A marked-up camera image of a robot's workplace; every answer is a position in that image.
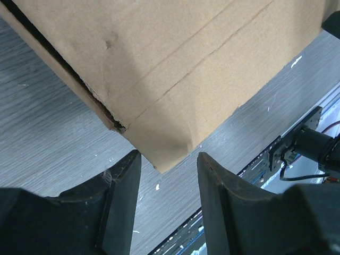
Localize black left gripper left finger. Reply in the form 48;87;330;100
1;150;141;254

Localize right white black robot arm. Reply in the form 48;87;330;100
280;121;339;181

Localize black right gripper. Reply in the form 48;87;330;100
321;11;340;39

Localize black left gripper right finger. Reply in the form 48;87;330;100
197;152;339;254

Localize cardboard box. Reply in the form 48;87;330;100
1;1;339;172

